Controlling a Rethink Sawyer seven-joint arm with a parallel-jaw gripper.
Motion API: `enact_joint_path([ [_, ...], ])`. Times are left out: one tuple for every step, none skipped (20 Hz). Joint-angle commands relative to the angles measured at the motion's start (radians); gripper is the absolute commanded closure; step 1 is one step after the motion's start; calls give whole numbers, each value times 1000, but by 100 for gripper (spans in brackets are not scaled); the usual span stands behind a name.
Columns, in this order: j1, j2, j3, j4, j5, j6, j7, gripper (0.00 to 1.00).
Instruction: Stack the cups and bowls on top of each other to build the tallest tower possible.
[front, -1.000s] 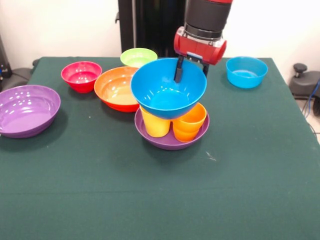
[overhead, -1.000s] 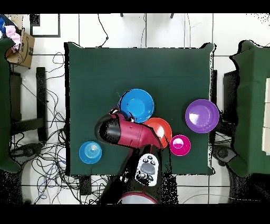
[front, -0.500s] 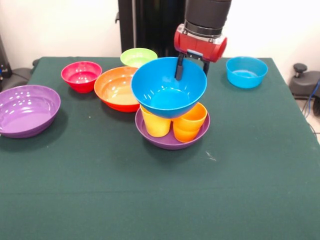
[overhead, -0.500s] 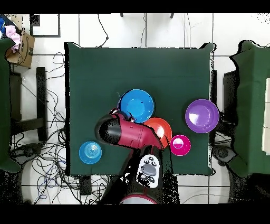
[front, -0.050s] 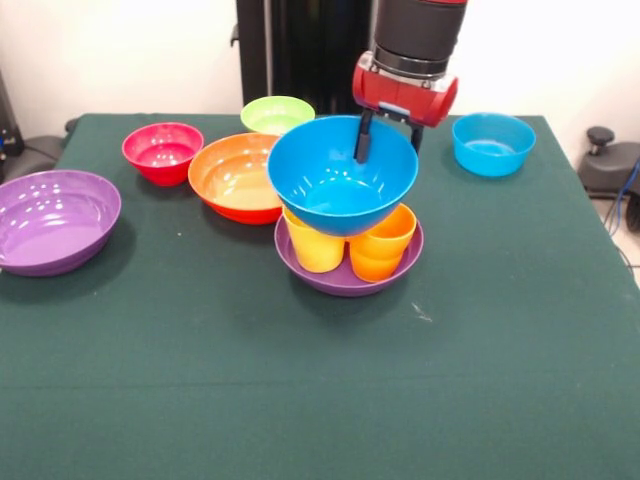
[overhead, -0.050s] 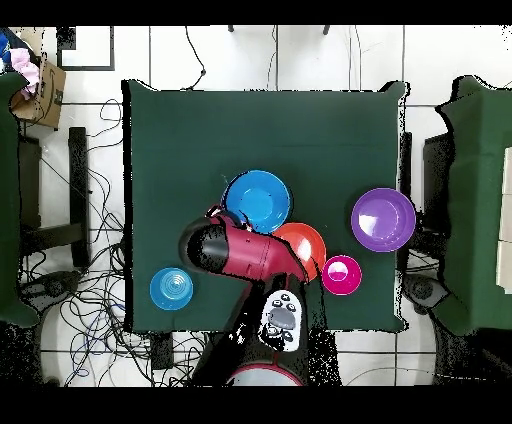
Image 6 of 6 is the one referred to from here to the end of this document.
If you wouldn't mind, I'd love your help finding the blue large bowl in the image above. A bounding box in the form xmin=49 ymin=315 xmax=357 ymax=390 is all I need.
xmin=220 ymin=169 xmax=293 ymax=235

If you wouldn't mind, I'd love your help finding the orange large bowl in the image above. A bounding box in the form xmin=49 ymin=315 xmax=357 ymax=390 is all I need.
xmin=271 ymin=221 xmax=328 ymax=281

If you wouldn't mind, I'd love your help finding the blue small bowl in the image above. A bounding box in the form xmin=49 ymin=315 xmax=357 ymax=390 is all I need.
xmin=148 ymin=266 xmax=195 ymax=312

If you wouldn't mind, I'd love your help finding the dark green tablecloth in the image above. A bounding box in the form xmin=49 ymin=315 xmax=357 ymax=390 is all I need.
xmin=121 ymin=78 xmax=410 ymax=334

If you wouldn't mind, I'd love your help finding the pink-red small bowl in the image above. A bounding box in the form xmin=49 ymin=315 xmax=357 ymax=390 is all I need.
xmin=321 ymin=254 xmax=363 ymax=297

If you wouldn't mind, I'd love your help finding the black power strip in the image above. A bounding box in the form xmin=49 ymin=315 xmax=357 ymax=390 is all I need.
xmin=150 ymin=331 xmax=175 ymax=371

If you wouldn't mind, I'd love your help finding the black metal stand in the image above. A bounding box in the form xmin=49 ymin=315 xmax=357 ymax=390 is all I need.
xmin=17 ymin=126 xmax=92 ymax=270

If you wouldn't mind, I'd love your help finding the purple large bowl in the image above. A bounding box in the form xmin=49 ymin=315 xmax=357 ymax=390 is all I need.
xmin=350 ymin=187 xmax=418 ymax=254

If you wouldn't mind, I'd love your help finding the black chair base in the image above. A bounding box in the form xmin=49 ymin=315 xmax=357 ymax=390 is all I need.
xmin=17 ymin=269 xmax=83 ymax=317
xmin=401 ymin=273 xmax=451 ymax=315

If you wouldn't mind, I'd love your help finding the black cabinet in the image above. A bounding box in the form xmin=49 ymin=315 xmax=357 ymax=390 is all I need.
xmin=421 ymin=133 xmax=455 ymax=235

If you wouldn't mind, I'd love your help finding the cardboard box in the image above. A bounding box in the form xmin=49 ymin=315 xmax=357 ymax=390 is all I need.
xmin=9 ymin=27 xmax=68 ymax=130

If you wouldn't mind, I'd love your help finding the green cloth covered table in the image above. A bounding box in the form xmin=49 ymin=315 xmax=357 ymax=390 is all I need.
xmin=433 ymin=75 xmax=512 ymax=337
xmin=0 ymin=71 xmax=41 ymax=329

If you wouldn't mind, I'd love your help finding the pink cloth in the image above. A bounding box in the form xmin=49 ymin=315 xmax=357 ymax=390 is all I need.
xmin=8 ymin=47 xmax=41 ymax=101

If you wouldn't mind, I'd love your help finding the blue item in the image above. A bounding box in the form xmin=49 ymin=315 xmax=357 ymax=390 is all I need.
xmin=0 ymin=31 xmax=17 ymax=73

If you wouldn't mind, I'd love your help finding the tangle of black cables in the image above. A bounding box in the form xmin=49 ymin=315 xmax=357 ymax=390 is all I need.
xmin=17 ymin=97 xmax=209 ymax=387

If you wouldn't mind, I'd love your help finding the black cable with connector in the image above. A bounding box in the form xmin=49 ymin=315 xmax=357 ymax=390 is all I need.
xmin=184 ymin=25 xmax=208 ymax=91

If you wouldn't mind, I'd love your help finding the black square frame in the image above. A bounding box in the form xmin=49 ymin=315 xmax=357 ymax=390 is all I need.
xmin=55 ymin=25 xmax=116 ymax=72

